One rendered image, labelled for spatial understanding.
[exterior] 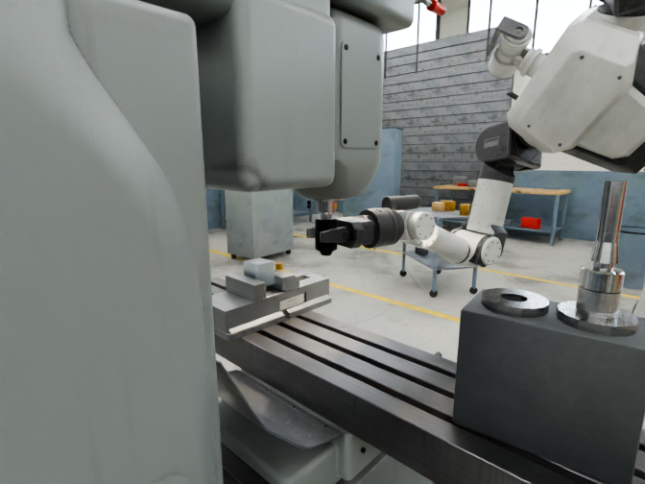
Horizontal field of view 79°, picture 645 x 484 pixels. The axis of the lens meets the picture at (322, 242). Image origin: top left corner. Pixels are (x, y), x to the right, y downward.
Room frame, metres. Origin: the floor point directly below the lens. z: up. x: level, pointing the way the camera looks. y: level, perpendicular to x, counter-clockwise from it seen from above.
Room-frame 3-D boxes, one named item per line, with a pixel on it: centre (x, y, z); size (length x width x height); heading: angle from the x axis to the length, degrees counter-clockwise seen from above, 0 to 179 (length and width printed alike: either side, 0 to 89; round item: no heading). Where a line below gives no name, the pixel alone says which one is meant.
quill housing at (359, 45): (0.81, 0.00, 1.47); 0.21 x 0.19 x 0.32; 47
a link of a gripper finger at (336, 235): (0.79, -0.03, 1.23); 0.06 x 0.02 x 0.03; 122
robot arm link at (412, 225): (0.91, -0.19, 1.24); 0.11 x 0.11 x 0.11; 32
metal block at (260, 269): (0.97, 0.16, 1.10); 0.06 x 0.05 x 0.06; 47
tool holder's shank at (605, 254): (0.49, -0.36, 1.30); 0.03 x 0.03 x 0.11
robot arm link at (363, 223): (0.86, -0.08, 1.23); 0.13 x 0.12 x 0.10; 32
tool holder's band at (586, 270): (0.49, -0.36, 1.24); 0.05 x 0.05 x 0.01
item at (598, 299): (0.49, -0.36, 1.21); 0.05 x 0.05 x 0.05
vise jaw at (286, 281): (1.01, 0.12, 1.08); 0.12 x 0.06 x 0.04; 47
